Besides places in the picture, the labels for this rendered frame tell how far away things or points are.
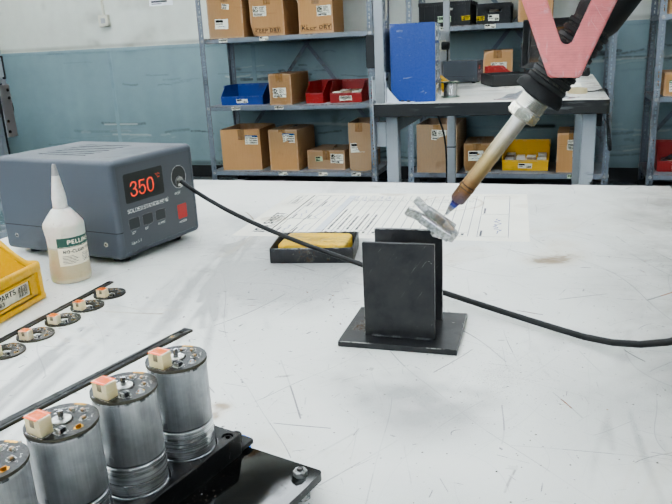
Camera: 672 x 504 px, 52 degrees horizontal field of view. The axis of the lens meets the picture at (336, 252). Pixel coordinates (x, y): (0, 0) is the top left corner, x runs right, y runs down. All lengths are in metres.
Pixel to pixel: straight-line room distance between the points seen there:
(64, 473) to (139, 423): 0.03
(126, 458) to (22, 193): 0.47
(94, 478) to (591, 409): 0.24
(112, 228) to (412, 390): 0.35
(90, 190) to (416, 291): 0.34
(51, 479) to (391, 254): 0.24
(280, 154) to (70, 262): 4.18
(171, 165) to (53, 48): 5.51
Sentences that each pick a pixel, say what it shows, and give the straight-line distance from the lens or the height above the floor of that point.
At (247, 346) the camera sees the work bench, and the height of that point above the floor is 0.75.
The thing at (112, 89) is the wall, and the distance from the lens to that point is 5.88.
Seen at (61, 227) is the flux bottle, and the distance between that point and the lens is 0.62.
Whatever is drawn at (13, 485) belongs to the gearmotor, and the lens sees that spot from 0.25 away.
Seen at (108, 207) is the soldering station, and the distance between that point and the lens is 0.65.
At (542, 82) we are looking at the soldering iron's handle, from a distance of 0.35.
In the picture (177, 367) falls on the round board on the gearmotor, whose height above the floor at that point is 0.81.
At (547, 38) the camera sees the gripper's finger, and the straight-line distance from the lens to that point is 0.34.
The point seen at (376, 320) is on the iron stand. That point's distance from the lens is 0.44.
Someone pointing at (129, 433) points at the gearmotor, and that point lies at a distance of 0.28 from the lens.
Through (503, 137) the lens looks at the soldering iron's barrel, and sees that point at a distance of 0.35.
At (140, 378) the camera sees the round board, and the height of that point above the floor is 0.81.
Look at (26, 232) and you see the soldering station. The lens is 0.73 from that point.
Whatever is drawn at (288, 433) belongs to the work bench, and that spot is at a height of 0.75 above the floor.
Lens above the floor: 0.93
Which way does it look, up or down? 17 degrees down
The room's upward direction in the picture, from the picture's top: 3 degrees counter-clockwise
